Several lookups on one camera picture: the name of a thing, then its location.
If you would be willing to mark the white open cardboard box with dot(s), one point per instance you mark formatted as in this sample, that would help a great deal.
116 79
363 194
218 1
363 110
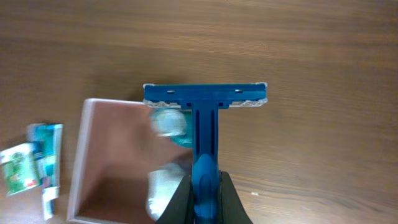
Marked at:
117 149

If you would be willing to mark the clear pump sanitizer bottle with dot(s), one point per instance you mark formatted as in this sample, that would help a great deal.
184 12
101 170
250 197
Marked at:
163 183

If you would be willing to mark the blue white toothbrush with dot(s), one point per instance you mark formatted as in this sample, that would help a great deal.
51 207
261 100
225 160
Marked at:
48 204

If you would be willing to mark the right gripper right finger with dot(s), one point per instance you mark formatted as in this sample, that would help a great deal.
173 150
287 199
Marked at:
230 207

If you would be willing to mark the green Dettol soap box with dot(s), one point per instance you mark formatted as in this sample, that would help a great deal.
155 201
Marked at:
19 169

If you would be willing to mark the blue disposable razor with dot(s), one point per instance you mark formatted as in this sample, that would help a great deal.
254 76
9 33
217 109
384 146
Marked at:
205 101

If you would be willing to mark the blue mouthwash bottle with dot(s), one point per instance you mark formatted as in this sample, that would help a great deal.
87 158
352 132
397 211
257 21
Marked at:
173 123

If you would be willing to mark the teal toothpaste tube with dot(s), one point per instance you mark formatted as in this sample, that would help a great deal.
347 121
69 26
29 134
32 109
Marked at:
48 139

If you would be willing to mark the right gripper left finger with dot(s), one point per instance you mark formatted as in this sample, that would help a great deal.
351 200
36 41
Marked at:
180 208

